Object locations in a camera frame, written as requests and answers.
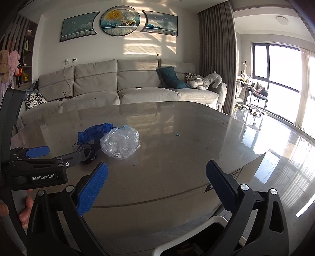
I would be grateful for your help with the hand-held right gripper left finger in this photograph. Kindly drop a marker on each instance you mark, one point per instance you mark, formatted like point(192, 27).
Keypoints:
point(93, 188)

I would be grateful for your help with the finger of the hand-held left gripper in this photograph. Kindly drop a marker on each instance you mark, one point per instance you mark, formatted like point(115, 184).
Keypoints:
point(71, 160)
point(37, 151)

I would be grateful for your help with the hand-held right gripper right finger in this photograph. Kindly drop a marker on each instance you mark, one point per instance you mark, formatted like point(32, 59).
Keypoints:
point(221, 185)

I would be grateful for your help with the person's left hand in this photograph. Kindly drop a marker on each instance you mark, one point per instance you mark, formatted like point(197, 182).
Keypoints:
point(25, 210)

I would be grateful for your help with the blue plastic bag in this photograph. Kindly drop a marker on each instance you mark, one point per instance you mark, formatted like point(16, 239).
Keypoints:
point(94, 132)

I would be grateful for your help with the black white floral cushion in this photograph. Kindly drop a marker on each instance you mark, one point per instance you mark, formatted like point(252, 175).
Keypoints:
point(34, 100)

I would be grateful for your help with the clear plastic bag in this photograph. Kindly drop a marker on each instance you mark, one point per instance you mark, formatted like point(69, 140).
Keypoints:
point(120, 143)

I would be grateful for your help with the grey fabric sofa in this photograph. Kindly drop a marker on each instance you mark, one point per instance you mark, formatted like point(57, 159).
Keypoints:
point(137, 94)

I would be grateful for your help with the pink plush toys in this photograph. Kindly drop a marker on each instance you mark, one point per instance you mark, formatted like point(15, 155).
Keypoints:
point(12, 60)

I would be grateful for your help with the grey swivel chair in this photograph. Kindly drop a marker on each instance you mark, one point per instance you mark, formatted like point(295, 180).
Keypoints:
point(258, 94)

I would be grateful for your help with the cluttered desk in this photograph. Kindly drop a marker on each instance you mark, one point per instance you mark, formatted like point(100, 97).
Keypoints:
point(243, 85)

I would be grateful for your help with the grey plush toy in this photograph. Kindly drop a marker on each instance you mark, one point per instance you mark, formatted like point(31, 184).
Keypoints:
point(209, 80)

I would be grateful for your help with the black white patterned cushion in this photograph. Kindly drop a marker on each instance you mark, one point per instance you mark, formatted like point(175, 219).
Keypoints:
point(193, 76)

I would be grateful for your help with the black framed window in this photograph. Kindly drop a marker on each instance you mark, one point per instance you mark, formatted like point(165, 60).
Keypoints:
point(270, 81)

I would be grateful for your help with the teal pillow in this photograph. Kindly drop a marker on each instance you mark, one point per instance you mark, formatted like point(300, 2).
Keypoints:
point(172, 78)

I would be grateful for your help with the sheer white curtain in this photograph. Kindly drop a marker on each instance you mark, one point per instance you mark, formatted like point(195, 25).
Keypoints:
point(307, 93)

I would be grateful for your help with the grey curtain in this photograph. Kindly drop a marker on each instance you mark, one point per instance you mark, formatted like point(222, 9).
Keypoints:
point(216, 56)

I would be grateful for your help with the round ceiling lamp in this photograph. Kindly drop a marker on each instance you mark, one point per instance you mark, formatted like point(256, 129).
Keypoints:
point(282, 20)

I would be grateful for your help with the open wall shelf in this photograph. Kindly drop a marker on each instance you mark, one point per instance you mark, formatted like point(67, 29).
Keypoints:
point(27, 54)

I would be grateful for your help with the crescent-cut landscape wall picture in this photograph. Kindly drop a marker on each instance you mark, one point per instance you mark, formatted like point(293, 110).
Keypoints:
point(78, 27)
point(161, 23)

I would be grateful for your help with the round deer wall picture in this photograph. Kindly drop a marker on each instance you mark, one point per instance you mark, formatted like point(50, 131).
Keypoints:
point(120, 19)

